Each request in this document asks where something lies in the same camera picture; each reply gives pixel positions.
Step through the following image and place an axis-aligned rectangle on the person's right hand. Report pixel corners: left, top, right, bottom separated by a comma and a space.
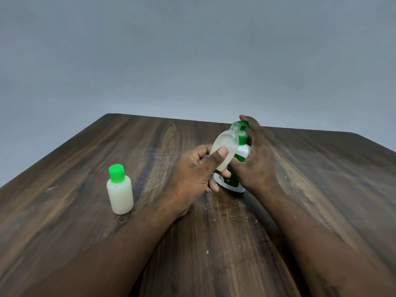
229, 114, 280, 196

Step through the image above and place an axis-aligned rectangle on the person's left hand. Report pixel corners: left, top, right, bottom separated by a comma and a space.
165, 144, 232, 219

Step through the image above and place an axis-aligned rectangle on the white hand sanitizer pump bottle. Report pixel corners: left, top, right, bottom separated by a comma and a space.
213, 120, 252, 194

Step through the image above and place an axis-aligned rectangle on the small clear bottle white cap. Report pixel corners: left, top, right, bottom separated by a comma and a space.
209, 121, 240, 172

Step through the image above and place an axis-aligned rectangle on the small clear bottle green-capped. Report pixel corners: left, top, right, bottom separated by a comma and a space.
106, 175, 134, 215

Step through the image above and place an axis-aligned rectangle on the green bottle cap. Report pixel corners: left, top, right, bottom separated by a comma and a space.
108, 164, 125, 184

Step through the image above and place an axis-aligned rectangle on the person's left forearm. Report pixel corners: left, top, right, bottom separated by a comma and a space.
18, 198, 180, 297

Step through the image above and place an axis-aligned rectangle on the person's right forearm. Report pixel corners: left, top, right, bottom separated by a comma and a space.
261, 182, 396, 297

